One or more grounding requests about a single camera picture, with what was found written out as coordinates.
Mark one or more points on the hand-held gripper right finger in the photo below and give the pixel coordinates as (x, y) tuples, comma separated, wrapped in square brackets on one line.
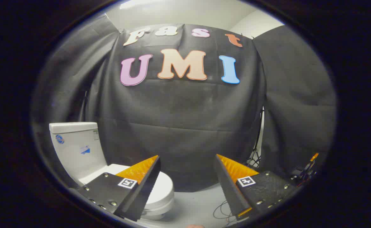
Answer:
[(228, 186)]

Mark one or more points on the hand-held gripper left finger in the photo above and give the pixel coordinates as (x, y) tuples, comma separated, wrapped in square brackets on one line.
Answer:
[(141, 193)]

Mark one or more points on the white toilet lid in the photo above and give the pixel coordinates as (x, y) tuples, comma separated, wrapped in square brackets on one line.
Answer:
[(163, 190)]

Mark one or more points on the white toilet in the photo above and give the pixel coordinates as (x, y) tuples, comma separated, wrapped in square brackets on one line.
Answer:
[(77, 158)]

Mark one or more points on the white toilet tank cover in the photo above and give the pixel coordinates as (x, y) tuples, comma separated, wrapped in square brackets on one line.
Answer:
[(73, 127)]

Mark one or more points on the black backdrop cloth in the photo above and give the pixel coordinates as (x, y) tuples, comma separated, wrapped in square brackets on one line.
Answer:
[(185, 126)]

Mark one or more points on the dark device with orange tip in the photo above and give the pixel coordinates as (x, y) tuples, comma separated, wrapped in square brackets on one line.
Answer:
[(305, 171)]

